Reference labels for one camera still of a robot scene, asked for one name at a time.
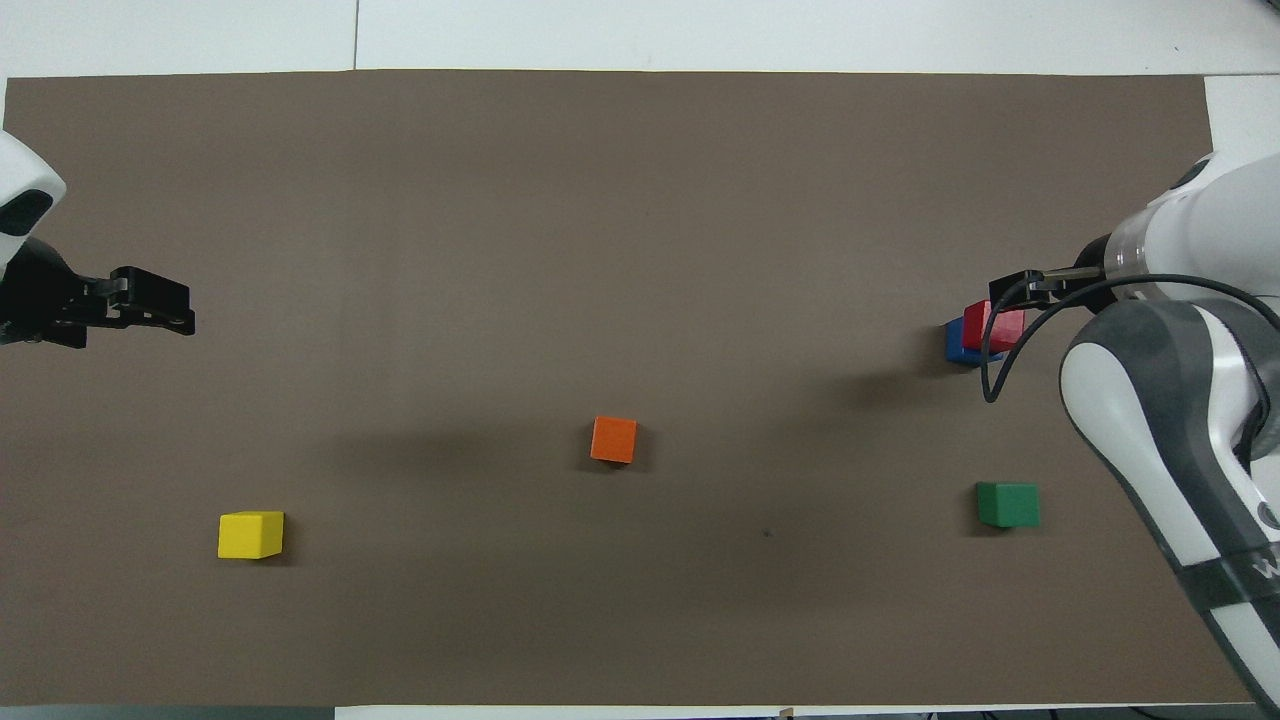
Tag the green wooden block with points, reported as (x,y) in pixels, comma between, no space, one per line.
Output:
(1008,504)

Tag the blue wooden block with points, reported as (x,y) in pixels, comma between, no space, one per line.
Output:
(955,345)

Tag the yellow wooden block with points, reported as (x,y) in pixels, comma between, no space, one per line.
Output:
(250,535)

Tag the red wooden block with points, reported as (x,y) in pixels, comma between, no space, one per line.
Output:
(1005,328)

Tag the orange wooden block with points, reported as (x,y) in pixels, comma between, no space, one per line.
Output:
(613,440)

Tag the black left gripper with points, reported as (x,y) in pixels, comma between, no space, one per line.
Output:
(40,300)

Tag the brown table mat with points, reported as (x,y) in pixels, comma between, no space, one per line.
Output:
(640,250)

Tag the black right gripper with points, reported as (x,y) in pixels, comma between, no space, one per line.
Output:
(1097,275)

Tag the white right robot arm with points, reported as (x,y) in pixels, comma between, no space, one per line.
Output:
(1150,420)

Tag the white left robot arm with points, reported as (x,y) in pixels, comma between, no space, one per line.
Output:
(20,175)

